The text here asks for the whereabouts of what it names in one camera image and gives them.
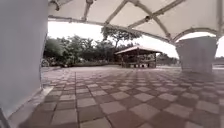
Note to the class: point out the white canopy support pillar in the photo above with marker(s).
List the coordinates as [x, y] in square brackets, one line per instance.
[196, 55]

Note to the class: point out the wooden open shelter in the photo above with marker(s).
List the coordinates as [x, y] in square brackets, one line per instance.
[137, 56]

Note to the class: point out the row of trees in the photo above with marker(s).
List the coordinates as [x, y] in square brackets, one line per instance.
[80, 50]

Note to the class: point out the checkered brown paved plaza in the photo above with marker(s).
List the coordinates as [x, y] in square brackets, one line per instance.
[133, 100]

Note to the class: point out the white tent canopy roof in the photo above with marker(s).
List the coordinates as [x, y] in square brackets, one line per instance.
[140, 13]

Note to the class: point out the white wall panel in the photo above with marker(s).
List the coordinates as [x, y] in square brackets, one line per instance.
[20, 50]

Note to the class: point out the pale kerb strip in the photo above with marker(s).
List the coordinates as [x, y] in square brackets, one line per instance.
[26, 108]

